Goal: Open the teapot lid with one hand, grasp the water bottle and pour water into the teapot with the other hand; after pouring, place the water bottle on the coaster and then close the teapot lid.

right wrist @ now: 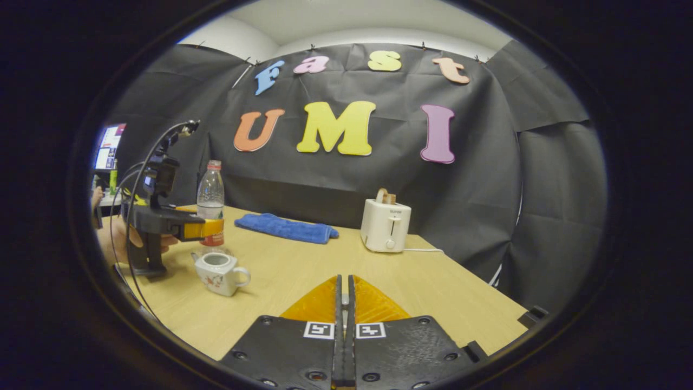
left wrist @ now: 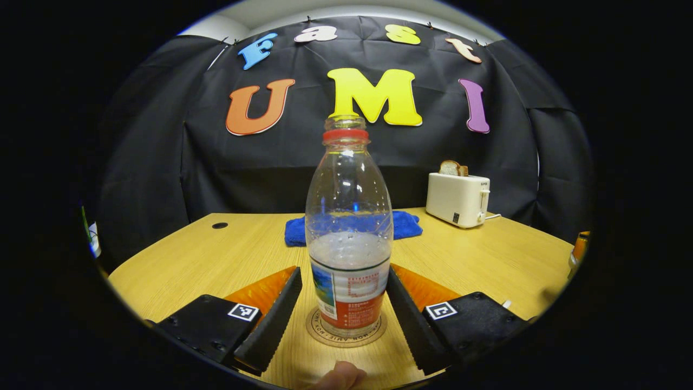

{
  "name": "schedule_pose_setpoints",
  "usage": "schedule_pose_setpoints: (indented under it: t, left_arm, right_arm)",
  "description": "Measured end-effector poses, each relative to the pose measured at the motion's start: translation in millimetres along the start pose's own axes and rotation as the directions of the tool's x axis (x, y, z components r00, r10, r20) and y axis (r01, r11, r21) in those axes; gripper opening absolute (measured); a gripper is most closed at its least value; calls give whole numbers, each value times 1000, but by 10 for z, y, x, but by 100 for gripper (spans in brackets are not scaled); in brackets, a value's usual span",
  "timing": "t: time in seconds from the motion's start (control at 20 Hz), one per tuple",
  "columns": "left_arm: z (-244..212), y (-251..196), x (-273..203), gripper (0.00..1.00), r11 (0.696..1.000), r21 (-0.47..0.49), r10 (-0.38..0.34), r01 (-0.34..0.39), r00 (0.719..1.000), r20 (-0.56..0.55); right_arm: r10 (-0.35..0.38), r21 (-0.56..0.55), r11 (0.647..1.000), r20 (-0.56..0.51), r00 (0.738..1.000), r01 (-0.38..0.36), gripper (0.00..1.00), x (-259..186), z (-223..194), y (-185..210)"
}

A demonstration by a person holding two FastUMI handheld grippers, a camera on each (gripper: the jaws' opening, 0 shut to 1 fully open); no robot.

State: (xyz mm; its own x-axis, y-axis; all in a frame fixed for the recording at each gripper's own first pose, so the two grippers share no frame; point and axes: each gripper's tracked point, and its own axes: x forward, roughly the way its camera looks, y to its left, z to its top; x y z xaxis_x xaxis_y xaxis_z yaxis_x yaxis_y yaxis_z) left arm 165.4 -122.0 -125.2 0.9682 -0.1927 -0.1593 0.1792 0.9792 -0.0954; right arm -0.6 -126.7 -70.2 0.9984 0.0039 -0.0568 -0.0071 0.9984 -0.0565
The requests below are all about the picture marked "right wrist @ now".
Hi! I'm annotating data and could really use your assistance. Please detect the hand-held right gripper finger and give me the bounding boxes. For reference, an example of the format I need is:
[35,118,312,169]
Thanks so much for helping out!
[345,275,478,390]
[219,275,344,390]

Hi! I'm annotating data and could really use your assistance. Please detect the clear plastic water bottle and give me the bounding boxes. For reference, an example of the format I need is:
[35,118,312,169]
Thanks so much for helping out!
[197,160,225,248]

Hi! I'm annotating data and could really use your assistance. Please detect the white floral teacup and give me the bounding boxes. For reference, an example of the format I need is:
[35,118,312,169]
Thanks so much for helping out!
[191,251,252,297]

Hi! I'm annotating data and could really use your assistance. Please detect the blue towel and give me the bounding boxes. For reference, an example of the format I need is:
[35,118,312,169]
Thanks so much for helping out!
[234,212,340,245]

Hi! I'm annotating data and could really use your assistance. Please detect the white toaster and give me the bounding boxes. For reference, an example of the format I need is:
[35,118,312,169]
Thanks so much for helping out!
[360,198,412,254]

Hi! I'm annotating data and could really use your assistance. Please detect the computer monitor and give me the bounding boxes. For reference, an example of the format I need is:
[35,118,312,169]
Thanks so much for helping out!
[94,123,127,172]

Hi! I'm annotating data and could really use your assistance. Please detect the black backdrop cloth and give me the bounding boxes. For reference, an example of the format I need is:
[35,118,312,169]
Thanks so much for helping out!
[103,42,608,316]

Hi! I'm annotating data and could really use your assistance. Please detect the black table clamp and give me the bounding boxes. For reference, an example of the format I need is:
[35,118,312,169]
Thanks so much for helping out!
[518,305,549,329]

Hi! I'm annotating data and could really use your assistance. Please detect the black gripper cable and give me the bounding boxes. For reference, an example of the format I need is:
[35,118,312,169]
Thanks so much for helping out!
[108,119,201,321]

